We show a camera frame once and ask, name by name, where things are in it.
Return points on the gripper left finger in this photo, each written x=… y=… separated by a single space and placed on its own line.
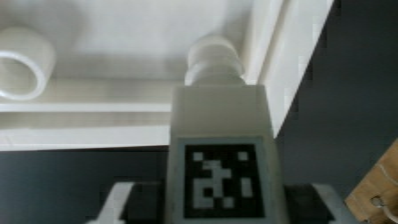
x=111 y=212

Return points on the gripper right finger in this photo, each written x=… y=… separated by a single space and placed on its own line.
x=344 y=217

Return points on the white leg with tag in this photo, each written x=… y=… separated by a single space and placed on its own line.
x=224 y=183

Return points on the white square table top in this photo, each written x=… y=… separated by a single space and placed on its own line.
x=121 y=40

